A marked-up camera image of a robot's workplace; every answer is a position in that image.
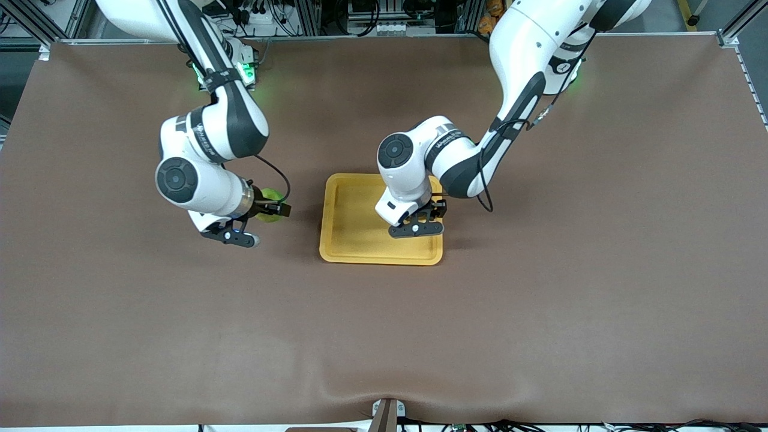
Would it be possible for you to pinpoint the green apple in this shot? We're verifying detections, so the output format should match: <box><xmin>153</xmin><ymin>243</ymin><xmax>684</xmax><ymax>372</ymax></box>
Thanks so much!
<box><xmin>258</xmin><ymin>188</ymin><xmax>284</xmax><ymax>223</ymax></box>

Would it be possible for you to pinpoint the yellow plastic tray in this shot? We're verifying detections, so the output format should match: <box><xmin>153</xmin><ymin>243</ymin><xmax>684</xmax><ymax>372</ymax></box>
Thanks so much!
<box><xmin>319</xmin><ymin>173</ymin><xmax>443</xmax><ymax>265</ymax></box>

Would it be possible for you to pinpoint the brown table mat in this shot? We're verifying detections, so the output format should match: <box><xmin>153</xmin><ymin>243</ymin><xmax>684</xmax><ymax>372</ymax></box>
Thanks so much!
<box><xmin>0</xmin><ymin>33</ymin><xmax>768</xmax><ymax>428</ymax></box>

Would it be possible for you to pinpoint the white power strip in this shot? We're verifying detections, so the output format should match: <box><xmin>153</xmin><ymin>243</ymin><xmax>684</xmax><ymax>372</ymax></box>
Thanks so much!
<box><xmin>231</xmin><ymin>3</ymin><xmax>283</xmax><ymax>38</ymax></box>

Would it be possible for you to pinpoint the orange snack packet pile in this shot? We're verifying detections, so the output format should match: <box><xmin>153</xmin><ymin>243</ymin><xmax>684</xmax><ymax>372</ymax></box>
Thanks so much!
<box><xmin>478</xmin><ymin>0</ymin><xmax>506</xmax><ymax>35</ymax></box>

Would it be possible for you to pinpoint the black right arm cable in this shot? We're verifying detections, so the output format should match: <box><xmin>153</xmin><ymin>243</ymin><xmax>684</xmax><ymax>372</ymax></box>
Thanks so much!
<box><xmin>157</xmin><ymin>0</ymin><xmax>292</xmax><ymax>206</ymax></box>

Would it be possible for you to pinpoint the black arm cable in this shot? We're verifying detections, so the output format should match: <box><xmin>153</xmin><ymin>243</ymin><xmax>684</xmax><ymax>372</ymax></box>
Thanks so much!
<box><xmin>477</xmin><ymin>24</ymin><xmax>599</xmax><ymax>214</ymax></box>
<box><xmin>157</xmin><ymin>0</ymin><xmax>292</xmax><ymax>206</ymax></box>

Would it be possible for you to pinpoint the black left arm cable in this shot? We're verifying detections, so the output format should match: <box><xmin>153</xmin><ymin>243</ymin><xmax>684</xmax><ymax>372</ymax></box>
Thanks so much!
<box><xmin>477</xmin><ymin>24</ymin><xmax>599</xmax><ymax>214</ymax></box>

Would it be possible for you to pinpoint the aluminium table edge rail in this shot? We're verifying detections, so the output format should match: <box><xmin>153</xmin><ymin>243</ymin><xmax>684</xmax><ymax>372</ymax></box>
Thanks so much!
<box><xmin>60</xmin><ymin>33</ymin><xmax>721</xmax><ymax>44</ymax></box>

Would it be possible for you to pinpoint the aluminium frame post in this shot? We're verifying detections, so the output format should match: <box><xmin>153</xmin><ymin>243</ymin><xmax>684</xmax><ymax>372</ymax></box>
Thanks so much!
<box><xmin>297</xmin><ymin>0</ymin><xmax>320</xmax><ymax>35</ymax></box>
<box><xmin>459</xmin><ymin>0</ymin><xmax>484</xmax><ymax>34</ymax></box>

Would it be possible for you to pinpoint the metal clamp bracket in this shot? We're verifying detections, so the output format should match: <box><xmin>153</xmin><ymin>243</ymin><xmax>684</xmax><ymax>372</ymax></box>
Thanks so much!
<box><xmin>371</xmin><ymin>398</ymin><xmax>406</xmax><ymax>432</ymax></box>

